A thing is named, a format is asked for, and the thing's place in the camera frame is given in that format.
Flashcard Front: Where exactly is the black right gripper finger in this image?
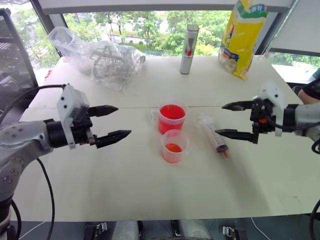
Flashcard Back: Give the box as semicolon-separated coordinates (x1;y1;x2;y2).
221;100;255;111
215;128;258;144

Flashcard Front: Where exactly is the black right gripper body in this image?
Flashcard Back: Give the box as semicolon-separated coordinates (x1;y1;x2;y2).
250;96;276;145

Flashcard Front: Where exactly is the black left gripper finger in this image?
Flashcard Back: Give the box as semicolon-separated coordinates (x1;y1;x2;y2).
88;105;119;118
94;129;132;150

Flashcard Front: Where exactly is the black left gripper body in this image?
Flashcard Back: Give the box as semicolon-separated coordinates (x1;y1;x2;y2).
70;105;98;147

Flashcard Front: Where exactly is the clear plastic syringe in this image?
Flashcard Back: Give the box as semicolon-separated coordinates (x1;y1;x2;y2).
199;112;230;160

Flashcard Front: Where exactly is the small cup with orange liquid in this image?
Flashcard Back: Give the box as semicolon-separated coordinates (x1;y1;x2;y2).
160;129;191;165

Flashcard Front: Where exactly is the cup of red liquid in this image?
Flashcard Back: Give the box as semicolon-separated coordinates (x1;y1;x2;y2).
150;103;189;135

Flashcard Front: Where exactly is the yellow snack bag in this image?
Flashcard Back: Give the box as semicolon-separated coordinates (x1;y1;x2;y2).
218;0;270;82

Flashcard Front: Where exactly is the grey rounded robot leg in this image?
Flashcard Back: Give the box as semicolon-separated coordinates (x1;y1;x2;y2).
178;219;213;240
112;220;140;240

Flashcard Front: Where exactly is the black mesh chair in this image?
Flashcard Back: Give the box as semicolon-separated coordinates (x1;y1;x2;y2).
0;7;39;111

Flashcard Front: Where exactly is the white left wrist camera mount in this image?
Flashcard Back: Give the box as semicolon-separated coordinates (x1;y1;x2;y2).
56;84;90;150

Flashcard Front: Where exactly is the wire basket in plastic bag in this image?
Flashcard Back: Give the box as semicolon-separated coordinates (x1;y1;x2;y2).
46;26;147;95

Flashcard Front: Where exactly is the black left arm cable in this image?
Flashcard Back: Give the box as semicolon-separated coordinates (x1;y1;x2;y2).
0;84;68;240

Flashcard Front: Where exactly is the black metal buckle strap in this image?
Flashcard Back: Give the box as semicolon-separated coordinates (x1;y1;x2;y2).
219;224;248;240
83;221;109;240

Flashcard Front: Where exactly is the white thin cable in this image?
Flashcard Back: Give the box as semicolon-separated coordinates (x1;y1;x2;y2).
250;216;272;240

